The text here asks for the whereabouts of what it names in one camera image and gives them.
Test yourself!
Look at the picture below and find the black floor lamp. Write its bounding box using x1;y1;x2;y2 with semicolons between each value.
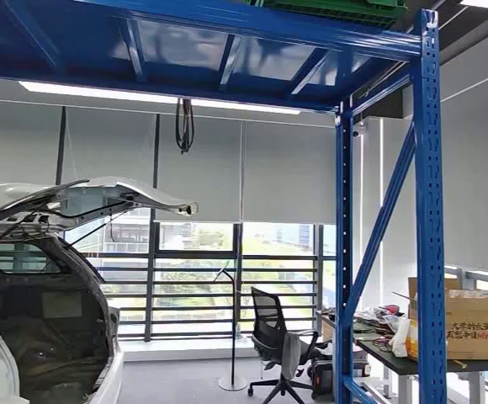
214;262;249;392

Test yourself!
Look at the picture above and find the printed cardboard box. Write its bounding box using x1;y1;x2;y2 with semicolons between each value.
392;277;488;362

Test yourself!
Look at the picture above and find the green plastic crate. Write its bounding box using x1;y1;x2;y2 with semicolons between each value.
243;0;408;29

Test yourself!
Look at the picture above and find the long ceiling light bar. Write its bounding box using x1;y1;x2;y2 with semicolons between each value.
18;80;302;116

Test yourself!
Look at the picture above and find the black equipment case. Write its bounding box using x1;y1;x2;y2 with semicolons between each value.
309;356;371;400

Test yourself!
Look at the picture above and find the black hanging cable bundle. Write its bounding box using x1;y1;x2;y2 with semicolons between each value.
175;98;195;156

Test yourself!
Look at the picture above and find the white yellow plastic bag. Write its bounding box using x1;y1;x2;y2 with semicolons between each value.
389;317;419;361

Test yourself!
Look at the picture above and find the dark-top desk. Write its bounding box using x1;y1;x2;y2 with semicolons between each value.
316;310;488;404

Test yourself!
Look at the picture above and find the black mesh office chair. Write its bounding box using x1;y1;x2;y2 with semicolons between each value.
247;286;331;404

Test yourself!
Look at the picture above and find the grey roller blind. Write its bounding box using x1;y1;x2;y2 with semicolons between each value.
439;66;488;275
0;100;58;188
242;120;338;226
159;114;242;223
66;107;156;185

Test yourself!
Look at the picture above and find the white car with open tailgate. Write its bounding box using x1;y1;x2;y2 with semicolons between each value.
0;177;199;404

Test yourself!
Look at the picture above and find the grey cloth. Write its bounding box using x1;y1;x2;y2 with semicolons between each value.
280;332;302;381

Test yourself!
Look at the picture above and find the blue steel shelf rack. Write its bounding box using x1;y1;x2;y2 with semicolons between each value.
0;0;446;404

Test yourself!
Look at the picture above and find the dark metal window railing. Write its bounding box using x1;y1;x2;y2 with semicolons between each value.
79;253;338;341

